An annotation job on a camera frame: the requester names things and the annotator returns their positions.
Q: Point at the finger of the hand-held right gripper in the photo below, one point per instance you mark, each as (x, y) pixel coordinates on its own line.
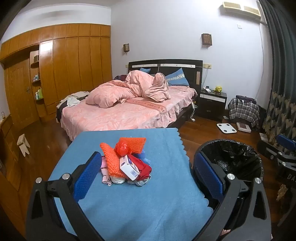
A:
(286, 140)
(268, 150)

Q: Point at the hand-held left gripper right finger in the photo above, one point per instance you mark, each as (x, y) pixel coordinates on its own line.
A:
(209, 176)

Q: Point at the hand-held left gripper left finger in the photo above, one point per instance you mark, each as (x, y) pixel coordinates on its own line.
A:
(86, 176)

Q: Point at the pink face mask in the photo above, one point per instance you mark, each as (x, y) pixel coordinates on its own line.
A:
(105, 172)

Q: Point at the black trash bin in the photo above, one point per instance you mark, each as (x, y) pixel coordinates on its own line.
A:
(231, 162)

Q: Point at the red plastic bag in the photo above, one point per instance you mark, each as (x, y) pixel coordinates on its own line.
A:
(122, 148)

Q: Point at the white plastic bag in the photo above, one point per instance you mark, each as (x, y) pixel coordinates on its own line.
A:
(117, 180)

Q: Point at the black bin liner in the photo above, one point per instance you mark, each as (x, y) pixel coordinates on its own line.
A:
(233, 155)

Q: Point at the white cardboard box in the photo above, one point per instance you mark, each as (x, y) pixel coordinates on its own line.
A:
(128, 168)

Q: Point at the white bathroom scale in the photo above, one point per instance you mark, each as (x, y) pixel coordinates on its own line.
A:
(226, 128)

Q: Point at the plaid cloth on bag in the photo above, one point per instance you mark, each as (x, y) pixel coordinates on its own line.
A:
(242, 110)

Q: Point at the red cloth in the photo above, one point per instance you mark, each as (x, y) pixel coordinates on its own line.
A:
(144, 170)

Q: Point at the pink bed sheet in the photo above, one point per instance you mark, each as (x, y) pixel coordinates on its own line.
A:
(120, 118)

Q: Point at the blue table cloth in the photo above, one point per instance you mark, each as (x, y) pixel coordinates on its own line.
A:
(150, 208)

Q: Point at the dark nightstand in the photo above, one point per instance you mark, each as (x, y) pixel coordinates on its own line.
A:
(211, 105)

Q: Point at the dark floral curtain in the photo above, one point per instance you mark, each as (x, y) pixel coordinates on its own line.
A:
(281, 69)

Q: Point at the small wooden stool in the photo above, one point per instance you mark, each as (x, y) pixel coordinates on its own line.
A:
(23, 143)

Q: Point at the white power strip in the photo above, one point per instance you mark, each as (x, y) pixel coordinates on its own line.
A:
(193, 105)

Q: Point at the low wooden cabinet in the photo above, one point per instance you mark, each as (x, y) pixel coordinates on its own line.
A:
(10, 162)

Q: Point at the pile of light clothes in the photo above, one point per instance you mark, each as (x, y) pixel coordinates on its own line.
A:
(74, 98)

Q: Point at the yellow plush toy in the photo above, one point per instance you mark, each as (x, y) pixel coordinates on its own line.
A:
(218, 89)

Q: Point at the pink duvet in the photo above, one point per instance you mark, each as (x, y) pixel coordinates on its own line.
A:
(115, 95)

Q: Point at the white remote control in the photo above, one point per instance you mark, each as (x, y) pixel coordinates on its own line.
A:
(206, 89)

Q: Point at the green bottles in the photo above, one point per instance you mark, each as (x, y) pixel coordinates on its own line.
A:
(38, 94)

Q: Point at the large blue pillow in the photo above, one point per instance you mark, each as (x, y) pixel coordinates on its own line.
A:
(178, 78)

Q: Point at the wooden wardrobe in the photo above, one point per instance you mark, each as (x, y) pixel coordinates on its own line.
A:
(69, 69)

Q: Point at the dark wooden bed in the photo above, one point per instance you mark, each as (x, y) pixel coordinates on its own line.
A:
(180, 66)

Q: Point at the small blue pillow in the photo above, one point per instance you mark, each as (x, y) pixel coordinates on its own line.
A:
(145, 70)

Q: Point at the small shelf box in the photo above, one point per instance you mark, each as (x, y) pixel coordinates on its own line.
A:
(36, 58)

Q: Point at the white air conditioner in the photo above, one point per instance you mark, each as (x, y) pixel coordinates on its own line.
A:
(241, 9)

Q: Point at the beige wall socket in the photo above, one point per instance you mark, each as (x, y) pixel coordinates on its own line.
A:
(207, 65)

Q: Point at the brown wall lamp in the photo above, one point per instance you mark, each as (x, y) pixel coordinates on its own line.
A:
(206, 39)
(126, 47)

